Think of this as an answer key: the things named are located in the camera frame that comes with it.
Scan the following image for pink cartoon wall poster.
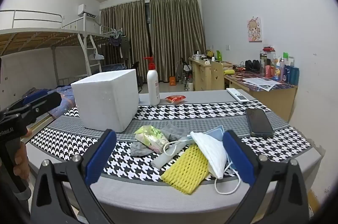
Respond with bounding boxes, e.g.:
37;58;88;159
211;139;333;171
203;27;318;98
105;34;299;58
248;16;263;42

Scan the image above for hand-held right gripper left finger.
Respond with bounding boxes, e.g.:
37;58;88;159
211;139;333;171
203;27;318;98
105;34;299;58
30;129;118;224

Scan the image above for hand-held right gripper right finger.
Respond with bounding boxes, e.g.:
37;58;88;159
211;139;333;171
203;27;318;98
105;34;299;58
222;130;309;224

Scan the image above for white remote control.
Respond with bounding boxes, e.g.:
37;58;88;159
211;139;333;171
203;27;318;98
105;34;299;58
226;88;249;104

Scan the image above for white metal bunk bed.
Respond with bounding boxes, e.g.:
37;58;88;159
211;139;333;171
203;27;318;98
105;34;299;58
0;10;127;98

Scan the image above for blue face mask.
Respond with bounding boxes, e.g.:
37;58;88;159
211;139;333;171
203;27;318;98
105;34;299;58
181;126;238;175

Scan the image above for green plastic packet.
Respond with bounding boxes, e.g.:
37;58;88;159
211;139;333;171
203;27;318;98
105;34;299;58
135;125;169;154

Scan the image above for group of toiletry bottles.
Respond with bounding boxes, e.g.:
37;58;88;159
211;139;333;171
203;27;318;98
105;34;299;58
260;47;300;86

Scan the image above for pale wooden smiley chair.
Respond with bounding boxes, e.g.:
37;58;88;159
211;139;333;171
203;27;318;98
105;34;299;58
210;61;225;91

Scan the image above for white air conditioner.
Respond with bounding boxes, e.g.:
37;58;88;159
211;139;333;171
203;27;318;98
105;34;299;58
77;4;98;19

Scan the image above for red snack packet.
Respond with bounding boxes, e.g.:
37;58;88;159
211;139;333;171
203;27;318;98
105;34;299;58
165;95;187;104

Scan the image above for printed paper sheets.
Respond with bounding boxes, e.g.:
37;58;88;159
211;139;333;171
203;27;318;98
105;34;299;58
242;77;282;92

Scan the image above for pale wooden drawer desk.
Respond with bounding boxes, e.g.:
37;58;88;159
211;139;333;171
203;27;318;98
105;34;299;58
188;56;228;92

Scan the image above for person's left hand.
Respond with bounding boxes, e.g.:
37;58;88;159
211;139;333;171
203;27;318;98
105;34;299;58
14;143;30;181

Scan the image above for dark hanging clothes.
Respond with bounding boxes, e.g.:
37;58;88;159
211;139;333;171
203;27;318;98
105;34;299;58
108;35;131;61

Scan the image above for black folding chair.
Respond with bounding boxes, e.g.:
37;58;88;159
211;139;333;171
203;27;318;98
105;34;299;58
131;61;143;94

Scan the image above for black padded object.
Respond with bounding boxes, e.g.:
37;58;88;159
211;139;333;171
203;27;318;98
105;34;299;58
245;60;260;72

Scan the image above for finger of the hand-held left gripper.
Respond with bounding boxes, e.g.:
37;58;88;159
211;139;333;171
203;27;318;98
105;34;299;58
22;89;50;107
5;93;63;122

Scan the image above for grey sock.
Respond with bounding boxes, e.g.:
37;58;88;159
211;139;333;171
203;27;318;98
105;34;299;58
130;122;188;156

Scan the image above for white red pump lotion bottle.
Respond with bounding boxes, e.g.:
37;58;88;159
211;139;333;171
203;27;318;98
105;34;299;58
143;56;160;106

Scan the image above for wooden desk with patterned mat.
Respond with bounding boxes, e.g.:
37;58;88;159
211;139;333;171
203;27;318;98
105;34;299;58
224;69;298;121

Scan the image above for brown curtain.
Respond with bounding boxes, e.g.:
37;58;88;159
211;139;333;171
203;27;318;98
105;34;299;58
150;0;206;83
100;0;148;82

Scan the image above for white foam box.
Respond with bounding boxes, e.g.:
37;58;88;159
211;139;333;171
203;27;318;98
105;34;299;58
71;69;139;133

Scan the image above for yellow foam net sleeve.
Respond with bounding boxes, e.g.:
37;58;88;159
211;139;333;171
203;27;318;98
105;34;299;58
161;144;210;195

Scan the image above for white face mask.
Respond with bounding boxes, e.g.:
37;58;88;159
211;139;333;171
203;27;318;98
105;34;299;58
190;131;241;194

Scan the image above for white foam strip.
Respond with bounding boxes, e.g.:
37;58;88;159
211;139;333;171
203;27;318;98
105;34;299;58
151;141;196;168

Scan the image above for blue checked quilt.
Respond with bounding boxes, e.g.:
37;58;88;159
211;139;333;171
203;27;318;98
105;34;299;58
22;88;80;119

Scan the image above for black smartphone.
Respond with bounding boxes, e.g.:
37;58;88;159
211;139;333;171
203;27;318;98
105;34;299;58
245;108;274;138

